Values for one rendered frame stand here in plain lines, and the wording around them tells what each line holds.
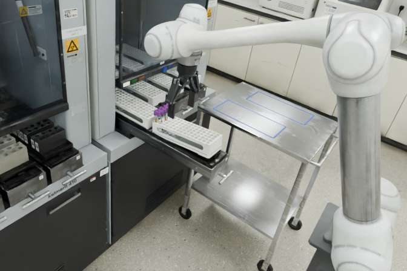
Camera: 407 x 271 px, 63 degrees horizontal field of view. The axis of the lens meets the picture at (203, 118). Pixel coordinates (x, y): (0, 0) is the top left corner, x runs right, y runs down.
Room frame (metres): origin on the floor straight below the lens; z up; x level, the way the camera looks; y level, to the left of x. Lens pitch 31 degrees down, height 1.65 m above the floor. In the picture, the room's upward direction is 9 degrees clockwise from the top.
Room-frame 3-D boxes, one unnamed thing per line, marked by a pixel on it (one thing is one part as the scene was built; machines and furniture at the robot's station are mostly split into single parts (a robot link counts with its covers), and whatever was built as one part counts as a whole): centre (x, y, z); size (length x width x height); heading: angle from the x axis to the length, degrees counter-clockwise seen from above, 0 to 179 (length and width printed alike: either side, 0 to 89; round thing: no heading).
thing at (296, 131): (1.50, -0.34, 0.41); 0.67 x 0.46 x 0.82; 58
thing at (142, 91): (1.50, 0.36, 0.83); 0.30 x 0.10 x 0.06; 60
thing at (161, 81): (1.63, 0.28, 0.83); 0.30 x 0.10 x 0.06; 60
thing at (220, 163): (1.22, 0.18, 0.78); 0.73 x 0.14 x 0.09; 60
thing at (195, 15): (1.16, 0.10, 1.30); 0.13 x 0.11 x 0.16; 155
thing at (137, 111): (1.31, 0.34, 0.83); 0.30 x 0.10 x 0.06; 60
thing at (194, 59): (1.17, 0.09, 1.19); 0.09 x 0.09 x 0.06
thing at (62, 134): (0.97, 0.54, 0.85); 0.12 x 0.02 x 0.06; 151
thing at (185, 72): (1.17, 0.09, 1.12); 0.08 x 0.07 x 0.09; 150
